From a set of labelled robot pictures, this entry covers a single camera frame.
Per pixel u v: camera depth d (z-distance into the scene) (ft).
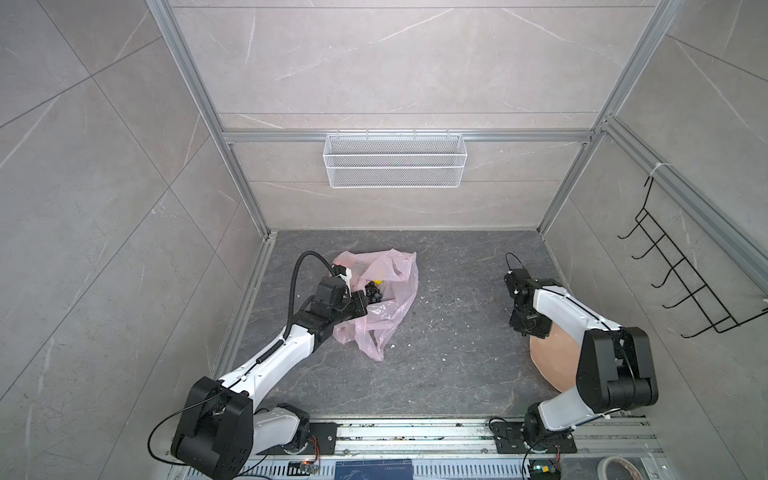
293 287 2.01
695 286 2.12
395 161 3.31
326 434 2.40
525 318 2.30
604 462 2.26
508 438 2.40
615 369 1.45
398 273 2.90
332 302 2.12
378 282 3.32
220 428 1.31
